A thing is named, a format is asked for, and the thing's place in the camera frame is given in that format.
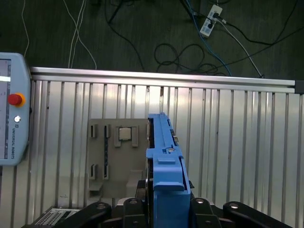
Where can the aluminium table edge rail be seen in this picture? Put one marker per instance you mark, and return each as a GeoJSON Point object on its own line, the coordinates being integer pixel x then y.
{"type": "Point", "coordinates": [166, 78]}

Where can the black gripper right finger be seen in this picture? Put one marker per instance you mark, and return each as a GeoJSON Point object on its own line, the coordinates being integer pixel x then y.
{"type": "Point", "coordinates": [204, 213]}

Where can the grey PC case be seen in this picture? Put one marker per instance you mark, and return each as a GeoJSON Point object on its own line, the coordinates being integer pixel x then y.
{"type": "Point", "coordinates": [54, 216]}

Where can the pale blue teach pendant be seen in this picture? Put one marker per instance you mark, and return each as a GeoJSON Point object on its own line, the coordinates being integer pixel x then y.
{"type": "Point", "coordinates": [16, 133]}

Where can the dark RAM stick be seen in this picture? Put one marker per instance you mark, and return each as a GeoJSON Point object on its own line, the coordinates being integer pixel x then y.
{"type": "Point", "coordinates": [106, 152]}

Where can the white power strip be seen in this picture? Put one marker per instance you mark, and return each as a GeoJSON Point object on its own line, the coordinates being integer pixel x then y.
{"type": "Point", "coordinates": [211, 21]}

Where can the hard disk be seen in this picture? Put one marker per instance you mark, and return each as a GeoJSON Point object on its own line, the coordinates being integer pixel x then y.
{"type": "Point", "coordinates": [168, 171]}

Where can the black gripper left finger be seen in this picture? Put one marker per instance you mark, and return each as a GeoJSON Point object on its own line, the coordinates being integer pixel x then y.
{"type": "Point", "coordinates": [133, 213]}

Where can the silver CPU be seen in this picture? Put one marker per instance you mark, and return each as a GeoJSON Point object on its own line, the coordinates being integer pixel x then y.
{"type": "Point", "coordinates": [125, 133]}

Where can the grey parts rack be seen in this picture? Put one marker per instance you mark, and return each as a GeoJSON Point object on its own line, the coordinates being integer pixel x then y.
{"type": "Point", "coordinates": [123, 164]}

